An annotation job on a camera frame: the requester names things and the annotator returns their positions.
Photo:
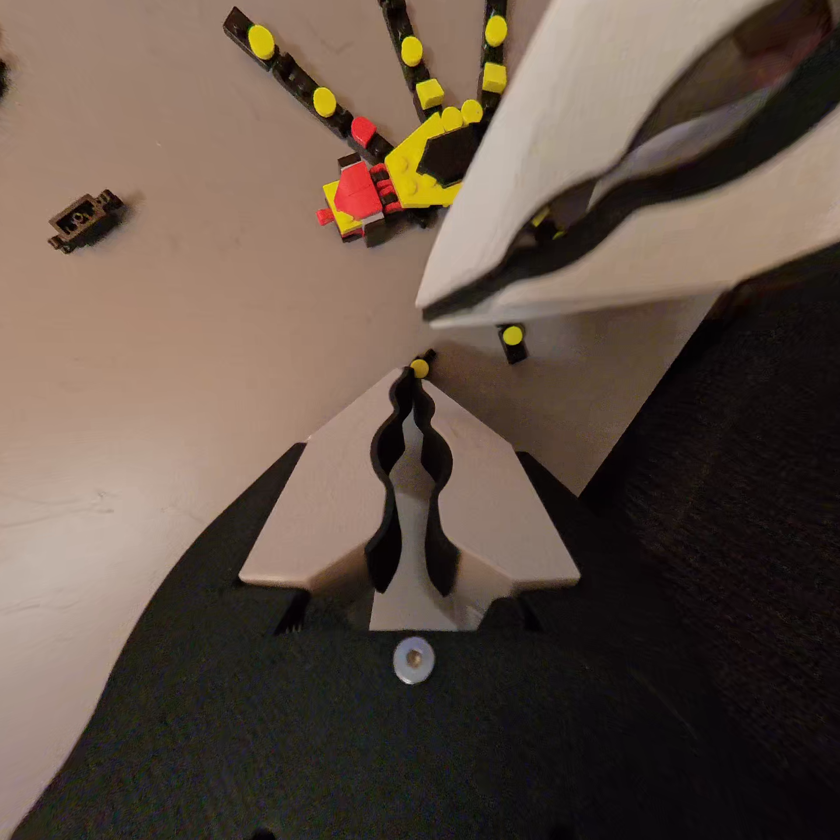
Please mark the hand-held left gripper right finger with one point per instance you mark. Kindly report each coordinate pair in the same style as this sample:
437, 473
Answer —
505, 518

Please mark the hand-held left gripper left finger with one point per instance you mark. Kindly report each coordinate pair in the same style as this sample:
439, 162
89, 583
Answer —
321, 518

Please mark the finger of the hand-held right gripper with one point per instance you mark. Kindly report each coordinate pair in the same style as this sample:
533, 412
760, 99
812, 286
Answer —
558, 98
722, 243

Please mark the black yellow red lego model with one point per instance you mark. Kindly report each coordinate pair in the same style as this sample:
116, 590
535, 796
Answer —
420, 164

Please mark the black yellow lego leg segment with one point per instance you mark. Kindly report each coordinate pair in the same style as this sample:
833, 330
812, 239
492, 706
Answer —
420, 366

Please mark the person's black knit clothing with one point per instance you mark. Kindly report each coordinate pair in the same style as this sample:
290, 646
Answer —
722, 525

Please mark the black bracket lego piece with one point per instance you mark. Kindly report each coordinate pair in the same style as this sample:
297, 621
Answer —
85, 220

